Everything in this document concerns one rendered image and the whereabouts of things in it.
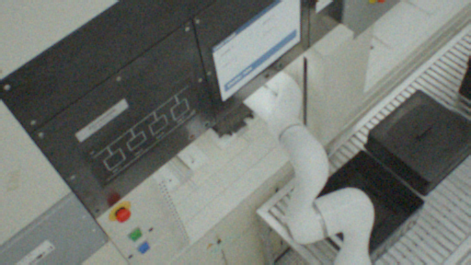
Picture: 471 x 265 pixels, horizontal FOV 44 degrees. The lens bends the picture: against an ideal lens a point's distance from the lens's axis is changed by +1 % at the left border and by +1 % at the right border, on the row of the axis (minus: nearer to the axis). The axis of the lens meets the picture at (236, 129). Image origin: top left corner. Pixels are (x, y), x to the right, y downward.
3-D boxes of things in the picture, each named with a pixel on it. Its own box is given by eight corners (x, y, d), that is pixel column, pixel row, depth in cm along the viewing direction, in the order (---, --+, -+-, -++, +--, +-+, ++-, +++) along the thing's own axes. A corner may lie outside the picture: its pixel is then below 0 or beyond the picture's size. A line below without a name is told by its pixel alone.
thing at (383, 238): (304, 218, 205) (304, 197, 190) (358, 170, 213) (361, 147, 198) (361, 275, 192) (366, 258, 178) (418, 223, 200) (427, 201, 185)
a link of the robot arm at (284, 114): (308, 98, 151) (272, 63, 178) (273, 145, 155) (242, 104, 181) (332, 114, 155) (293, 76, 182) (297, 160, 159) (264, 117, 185)
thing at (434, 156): (424, 197, 204) (431, 180, 193) (361, 145, 218) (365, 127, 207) (478, 147, 213) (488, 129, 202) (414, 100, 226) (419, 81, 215)
